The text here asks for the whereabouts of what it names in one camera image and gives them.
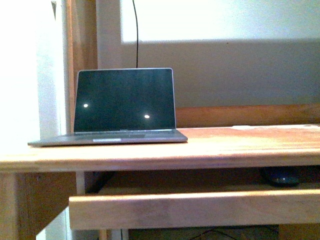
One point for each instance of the wooden desk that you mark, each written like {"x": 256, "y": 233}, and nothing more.
{"x": 37, "y": 183}

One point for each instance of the dark grey wireless mouse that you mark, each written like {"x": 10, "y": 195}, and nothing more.
{"x": 280, "y": 176}

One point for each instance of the grey open laptop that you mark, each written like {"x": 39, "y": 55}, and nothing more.
{"x": 122, "y": 106}

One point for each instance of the wooden pull-out keyboard tray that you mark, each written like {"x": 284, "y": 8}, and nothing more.
{"x": 169, "y": 199}

